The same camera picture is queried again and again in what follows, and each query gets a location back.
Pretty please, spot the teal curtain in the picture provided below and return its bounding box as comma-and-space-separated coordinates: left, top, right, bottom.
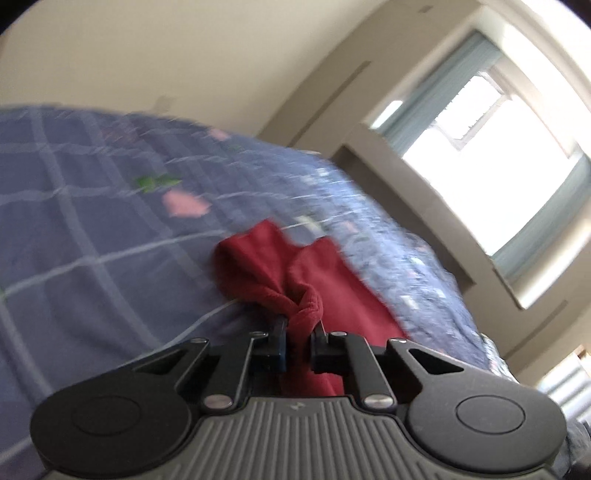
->
492, 153, 590, 285
378, 31, 502, 157

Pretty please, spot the left teal curtain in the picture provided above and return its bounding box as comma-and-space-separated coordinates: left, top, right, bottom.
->
378, 31, 502, 157

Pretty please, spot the beige right wardrobe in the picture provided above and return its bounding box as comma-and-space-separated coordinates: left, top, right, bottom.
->
497, 246, 590, 385

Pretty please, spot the blue plaid floral quilt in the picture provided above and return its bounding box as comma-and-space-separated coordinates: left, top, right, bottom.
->
0, 104, 591, 480

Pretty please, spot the dark red sweater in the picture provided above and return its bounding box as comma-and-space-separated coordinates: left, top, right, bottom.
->
212, 218, 410, 399

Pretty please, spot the right teal curtain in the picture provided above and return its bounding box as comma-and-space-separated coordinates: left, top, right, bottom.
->
492, 153, 590, 285

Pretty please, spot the beige left wardrobe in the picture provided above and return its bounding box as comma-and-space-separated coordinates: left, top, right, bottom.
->
259, 1, 481, 156

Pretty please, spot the beige wardrobe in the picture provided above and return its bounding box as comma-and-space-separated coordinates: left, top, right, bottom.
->
259, 1, 481, 156
497, 246, 590, 385

